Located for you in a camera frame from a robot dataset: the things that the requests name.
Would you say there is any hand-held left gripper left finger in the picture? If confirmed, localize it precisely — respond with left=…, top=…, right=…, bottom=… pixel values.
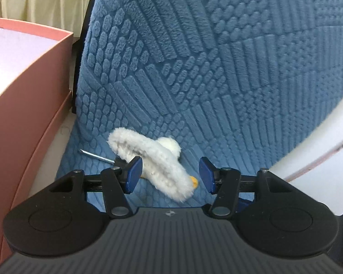
left=48, top=156, right=144, bottom=218

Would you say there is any cream curtain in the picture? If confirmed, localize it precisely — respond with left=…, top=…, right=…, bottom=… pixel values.
left=0, top=0, right=99, bottom=37

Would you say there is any black chair frame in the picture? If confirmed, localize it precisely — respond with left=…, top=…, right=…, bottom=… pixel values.
left=71, top=20, right=88, bottom=114

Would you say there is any blue textured chair cover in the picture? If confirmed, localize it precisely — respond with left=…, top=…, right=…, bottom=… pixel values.
left=56, top=0, right=343, bottom=209

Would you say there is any yellow handle screwdriver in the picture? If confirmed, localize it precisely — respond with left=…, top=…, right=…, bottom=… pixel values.
left=79, top=149, right=200, bottom=189

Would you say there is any pink cardboard box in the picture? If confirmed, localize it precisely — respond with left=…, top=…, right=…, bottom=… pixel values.
left=0, top=16, right=75, bottom=264

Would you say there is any white fluffy plush toy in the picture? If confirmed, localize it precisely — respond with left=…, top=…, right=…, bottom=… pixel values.
left=107, top=127, right=195, bottom=202

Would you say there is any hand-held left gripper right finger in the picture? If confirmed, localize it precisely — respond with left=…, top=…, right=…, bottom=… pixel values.
left=198, top=156, right=293, bottom=217

